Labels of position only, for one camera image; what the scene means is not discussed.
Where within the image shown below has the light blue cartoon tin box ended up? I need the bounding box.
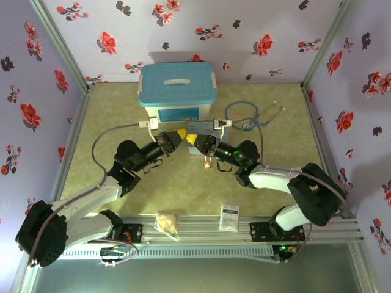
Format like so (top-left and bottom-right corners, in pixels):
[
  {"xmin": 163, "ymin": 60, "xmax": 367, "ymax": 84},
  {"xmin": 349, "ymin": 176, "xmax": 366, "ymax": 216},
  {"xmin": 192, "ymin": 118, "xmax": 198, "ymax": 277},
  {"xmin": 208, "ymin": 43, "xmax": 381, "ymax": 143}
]
[{"xmin": 186, "ymin": 120, "xmax": 215, "ymax": 156}]

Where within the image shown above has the blue stethoscope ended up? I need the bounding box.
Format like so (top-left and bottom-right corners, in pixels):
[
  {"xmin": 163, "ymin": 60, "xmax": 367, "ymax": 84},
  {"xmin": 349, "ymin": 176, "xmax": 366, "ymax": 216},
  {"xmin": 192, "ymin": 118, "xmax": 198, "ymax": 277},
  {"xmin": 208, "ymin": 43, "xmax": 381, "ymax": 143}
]
[{"xmin": 224, "ymin": 99, "xmax": 285, "ymax": 132}]

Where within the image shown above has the blue lidded storage box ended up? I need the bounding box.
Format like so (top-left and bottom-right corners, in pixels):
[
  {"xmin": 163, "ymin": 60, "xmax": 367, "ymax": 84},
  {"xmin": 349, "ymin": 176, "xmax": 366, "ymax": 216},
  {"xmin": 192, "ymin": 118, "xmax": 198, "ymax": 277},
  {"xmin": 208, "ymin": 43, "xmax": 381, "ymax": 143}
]
[{"xmin": 137, "ymin": 62, "xmax": 219, "ymax": 125}]

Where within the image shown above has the small white blue packet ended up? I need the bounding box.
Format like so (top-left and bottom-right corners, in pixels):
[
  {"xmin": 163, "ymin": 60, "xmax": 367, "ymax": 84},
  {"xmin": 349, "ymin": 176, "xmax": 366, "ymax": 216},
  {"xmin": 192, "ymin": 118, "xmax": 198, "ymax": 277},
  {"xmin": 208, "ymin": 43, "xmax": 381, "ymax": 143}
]
[{"xmin": 218, "ymin": 203, "xmax": 240, "ymax": 232}]

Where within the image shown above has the bag of cotton balls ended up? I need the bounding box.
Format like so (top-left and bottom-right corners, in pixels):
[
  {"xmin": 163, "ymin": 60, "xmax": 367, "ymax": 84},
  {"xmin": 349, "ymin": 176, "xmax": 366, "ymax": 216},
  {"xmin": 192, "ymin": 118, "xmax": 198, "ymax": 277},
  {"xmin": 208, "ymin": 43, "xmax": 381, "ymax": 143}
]
[{"xmin": 154, "ymin": 212, "xmax": 180, "ymax": 242}]

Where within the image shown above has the black left gripper wire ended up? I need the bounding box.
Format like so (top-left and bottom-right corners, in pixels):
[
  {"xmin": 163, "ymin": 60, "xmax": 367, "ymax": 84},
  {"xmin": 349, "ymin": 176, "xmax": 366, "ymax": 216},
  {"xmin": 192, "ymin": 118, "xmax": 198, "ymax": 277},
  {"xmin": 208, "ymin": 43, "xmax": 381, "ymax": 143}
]
[{"xmin": 141, "ymin": 157, "xmax": 164, "ymax": 175}]

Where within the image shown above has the black gripper wire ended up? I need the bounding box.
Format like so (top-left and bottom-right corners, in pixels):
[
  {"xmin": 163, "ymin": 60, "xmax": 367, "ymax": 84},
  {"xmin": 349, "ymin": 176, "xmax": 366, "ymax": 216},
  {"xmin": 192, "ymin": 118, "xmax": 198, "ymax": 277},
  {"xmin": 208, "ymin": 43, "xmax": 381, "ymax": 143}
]
[
  {"xmin": 141, "ymin": 157, "xmax": 164, "ymax": 175},
  {"xmin": 216, "ymin": 159, "xmax": 235, "ymax": 173}
]

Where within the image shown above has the black right gripper wire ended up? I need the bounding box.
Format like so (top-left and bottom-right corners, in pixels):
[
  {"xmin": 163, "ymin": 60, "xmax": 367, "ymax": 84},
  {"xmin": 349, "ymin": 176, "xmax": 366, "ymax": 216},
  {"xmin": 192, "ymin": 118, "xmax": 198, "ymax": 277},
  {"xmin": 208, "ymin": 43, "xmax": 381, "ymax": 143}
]
[{"xmin": 216, "ymin": 159, "xmax": 235, "ymax": 173}]

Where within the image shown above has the grey right arm cable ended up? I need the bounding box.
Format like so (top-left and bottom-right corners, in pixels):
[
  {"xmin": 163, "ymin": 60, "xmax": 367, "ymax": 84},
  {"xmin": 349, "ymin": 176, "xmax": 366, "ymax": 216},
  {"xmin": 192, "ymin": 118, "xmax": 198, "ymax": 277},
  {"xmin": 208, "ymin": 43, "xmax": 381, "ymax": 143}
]
[{"xmin": 231, "ymin": 120, "xmax": 348, "ymax": 264}]

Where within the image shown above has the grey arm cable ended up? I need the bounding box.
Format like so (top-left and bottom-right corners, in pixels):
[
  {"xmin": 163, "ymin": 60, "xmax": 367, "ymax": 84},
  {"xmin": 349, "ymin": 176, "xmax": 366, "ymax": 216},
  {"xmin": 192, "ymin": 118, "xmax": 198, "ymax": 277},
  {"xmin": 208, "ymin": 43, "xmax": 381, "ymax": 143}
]
[
  {"xmin": 29, "ymin": 121, "xmax": 141, "ymax": 268},
  {"xmin": 231, "ymin": 120, "xmax": 348, "ymax": 264}
]

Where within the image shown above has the grey left arm cable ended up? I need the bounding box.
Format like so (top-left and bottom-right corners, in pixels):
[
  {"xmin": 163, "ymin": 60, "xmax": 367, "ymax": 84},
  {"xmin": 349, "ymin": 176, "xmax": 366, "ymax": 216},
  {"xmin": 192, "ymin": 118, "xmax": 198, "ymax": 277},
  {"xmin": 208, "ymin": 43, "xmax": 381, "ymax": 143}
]
[{"xmin": 29, "ymin": 121, "xmax": 141, "ymax": 268}]

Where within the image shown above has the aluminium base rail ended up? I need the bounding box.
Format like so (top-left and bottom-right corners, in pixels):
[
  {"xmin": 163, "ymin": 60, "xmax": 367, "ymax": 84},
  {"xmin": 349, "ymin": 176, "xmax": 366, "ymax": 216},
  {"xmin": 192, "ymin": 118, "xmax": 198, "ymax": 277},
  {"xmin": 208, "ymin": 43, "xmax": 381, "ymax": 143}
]
[{"xmin": 64, "ymin": 214, "xmax": 365, "ymax": 245}]

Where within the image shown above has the white slotted cable duct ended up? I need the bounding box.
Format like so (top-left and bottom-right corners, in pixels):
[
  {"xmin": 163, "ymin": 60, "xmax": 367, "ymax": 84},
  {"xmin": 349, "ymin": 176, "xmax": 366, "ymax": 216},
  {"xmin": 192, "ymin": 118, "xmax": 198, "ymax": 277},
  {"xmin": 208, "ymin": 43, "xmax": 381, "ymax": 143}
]
[{"xmin": 60, "ymin": 245, "xmax": 273, "ymax": 261}]

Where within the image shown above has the aluminium frame post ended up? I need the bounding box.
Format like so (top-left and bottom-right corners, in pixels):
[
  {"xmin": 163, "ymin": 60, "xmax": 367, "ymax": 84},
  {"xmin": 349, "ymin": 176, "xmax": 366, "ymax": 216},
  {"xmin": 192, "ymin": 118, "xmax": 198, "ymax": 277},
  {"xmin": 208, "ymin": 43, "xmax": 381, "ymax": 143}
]
[
  {"xmin": 300, "ymin": 0, "xmax": 357, "ymax": 90},
  {"xmin": 29, "ymin": 0, "xmax": 96, "ymax": 92}
]

